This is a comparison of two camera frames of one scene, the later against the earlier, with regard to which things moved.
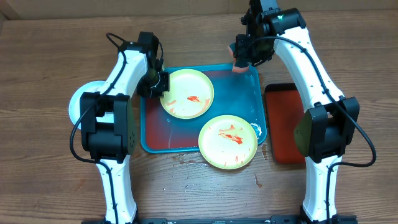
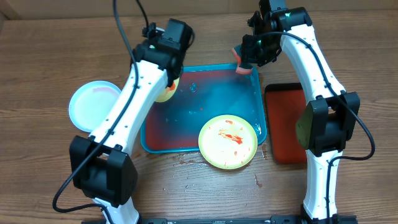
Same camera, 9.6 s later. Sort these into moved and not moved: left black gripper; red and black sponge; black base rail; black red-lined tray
Moved: red and black sponge; left black gripper
Not moved: black base rail; black red-lined tray
